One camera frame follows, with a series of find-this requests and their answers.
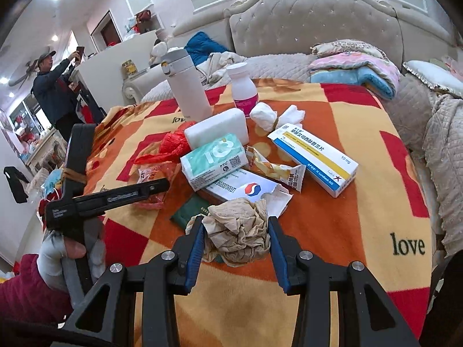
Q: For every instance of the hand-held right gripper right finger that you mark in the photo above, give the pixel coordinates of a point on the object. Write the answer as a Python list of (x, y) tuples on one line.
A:
[(280, 253)]

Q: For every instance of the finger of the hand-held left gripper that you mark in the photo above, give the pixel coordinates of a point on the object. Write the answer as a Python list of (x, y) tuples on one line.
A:
[(137, 193)]

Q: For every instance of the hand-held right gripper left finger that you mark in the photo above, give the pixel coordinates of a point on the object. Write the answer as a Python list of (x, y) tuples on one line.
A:
[(194, 249)]

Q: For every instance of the brown tissue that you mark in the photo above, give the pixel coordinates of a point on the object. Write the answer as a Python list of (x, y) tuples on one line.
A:
[(235, 231)]

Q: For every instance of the yellow snack wrapper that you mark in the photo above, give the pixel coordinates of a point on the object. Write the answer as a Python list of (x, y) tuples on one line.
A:
[(278, 171)]

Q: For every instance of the white tissue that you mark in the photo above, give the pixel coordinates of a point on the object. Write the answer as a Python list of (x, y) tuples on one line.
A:
[(293, 115), (266, 115)]

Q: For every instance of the person's left forearm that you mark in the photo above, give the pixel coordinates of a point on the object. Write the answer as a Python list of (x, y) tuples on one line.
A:
[(25, 292)]

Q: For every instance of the person's left hand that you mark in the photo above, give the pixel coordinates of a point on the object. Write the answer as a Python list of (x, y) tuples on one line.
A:
[(54, 260)]

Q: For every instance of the clear snack packet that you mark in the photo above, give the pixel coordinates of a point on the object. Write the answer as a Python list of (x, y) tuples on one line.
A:
[(159, 173)]

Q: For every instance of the dark green packet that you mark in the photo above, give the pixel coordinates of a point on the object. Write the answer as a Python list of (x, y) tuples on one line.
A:
[(188, 209)]

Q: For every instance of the red plastic bag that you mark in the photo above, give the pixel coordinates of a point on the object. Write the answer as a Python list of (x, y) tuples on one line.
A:
[(173, 144)]

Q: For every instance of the red orange printed blanket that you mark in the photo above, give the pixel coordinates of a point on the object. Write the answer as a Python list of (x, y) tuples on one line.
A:
[(343, 224)]

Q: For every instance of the white box red blue logo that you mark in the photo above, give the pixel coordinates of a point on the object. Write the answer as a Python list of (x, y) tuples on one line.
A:
[(238, 188)]

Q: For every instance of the green tissue pack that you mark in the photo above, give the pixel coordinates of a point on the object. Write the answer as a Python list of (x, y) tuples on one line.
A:
[(213, 159)]

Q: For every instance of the white cabinet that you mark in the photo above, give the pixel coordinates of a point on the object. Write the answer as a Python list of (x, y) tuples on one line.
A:
[(108, 65)]

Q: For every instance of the ceiling fan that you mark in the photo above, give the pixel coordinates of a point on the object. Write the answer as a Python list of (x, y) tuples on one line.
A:
[(27, 70)]

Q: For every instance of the yellow jar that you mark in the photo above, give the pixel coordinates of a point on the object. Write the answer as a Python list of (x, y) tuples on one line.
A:
[(128, 68)]

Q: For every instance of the white box blue yellow stripe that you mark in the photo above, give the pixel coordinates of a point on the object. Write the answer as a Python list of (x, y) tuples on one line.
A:
[(311, 159)]

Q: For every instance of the white foam block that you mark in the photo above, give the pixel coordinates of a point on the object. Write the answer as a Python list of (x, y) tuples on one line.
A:
[(217, 126)]

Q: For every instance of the white thermos bottle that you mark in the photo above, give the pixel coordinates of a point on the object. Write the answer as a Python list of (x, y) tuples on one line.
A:
[(188, 90)]

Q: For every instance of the white plush toy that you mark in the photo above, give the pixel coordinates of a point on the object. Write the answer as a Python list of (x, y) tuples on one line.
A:
[(159, 52)]

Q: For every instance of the white pill bottle pink label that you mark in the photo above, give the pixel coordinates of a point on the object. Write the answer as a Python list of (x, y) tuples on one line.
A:
[(243, 90)]

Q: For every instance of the cream cloth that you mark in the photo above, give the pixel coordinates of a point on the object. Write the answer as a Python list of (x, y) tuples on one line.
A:
[(224, 65)]

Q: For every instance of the blue cloth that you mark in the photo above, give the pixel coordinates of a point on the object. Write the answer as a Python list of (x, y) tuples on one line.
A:
[(206, 48)]

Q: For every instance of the pink blue folded quilt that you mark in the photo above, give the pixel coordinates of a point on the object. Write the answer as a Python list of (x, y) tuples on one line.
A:
[(358, 72)]

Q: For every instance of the floral folded quilt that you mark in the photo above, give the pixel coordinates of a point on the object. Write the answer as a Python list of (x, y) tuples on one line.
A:
[(347, 48)]

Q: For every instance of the beige tufted headboard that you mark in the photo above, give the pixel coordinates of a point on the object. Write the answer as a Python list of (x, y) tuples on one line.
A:
[(307, 25)]

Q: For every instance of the white ruffled pillow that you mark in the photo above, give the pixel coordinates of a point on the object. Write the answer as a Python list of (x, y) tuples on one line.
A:
[(434, 76)]

